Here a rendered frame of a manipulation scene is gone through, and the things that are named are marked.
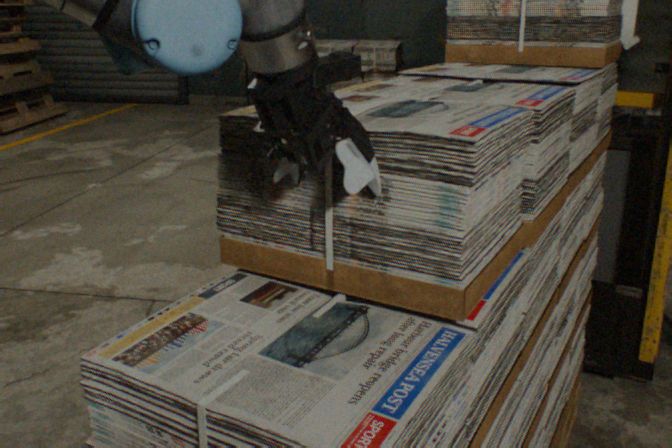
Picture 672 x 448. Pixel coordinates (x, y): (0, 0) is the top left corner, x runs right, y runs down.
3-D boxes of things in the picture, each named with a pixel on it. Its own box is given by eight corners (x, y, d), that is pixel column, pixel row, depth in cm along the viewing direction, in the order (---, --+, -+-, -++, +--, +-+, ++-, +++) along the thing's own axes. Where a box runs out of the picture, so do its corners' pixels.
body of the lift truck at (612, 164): (452, 320, 258) (464, 119, 235) (492, 272, 303) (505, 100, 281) (645, 366, 225) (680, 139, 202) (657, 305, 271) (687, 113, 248)
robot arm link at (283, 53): (259, 2, 70) (324, 2, 66) (272, 39, 73) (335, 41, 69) (221, 41, 65) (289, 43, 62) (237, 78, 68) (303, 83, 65)
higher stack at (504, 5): (424, 426, 194) (446, -35, 157) (458, 377, 219) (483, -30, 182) (558, 470, 175) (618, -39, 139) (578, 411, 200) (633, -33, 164)
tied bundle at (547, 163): (323, 215, 121) (322, 90, 114) (390, 179, 145) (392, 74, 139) (530, 253, 103) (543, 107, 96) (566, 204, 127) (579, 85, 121)
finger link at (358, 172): (361, 222, 78) (313, 167, 74) (381, 188, 81) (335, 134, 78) (380, 218, 75) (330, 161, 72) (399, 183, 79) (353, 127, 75)
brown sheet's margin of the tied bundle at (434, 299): (348, 295, 87) (348, 265, 85) (429, 231, 111) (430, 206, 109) (464, 323, 79) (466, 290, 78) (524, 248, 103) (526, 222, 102)
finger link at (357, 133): (350, 170, 78) (305, 117, 75) (356, 161, 79) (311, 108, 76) (378, 161, 75) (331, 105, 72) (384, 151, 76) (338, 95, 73)
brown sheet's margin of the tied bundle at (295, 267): (219, 263, 97) (218, 236, 96) (317, 211, 121) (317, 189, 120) (310, 285, 89) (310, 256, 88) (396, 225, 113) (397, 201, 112)
